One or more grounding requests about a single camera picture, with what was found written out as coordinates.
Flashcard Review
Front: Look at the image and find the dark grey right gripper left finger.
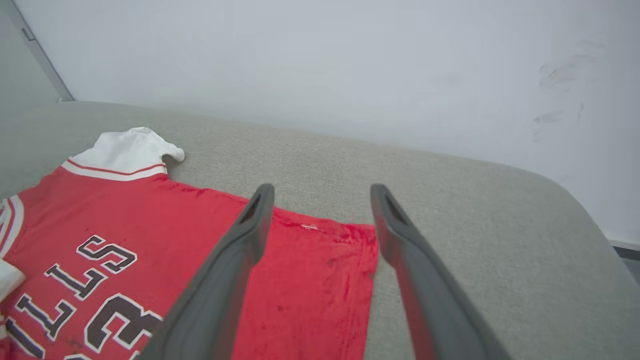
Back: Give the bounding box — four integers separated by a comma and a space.
140, 183, 276, 360

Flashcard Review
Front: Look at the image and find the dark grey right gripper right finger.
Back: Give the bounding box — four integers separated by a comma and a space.
370, 183, 511, 360

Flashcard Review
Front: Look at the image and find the grey door frame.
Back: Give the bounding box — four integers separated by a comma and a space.
0, 0, 75, 103

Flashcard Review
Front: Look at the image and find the red and white basketball jersey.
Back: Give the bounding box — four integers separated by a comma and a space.
0, 127, 380, 360

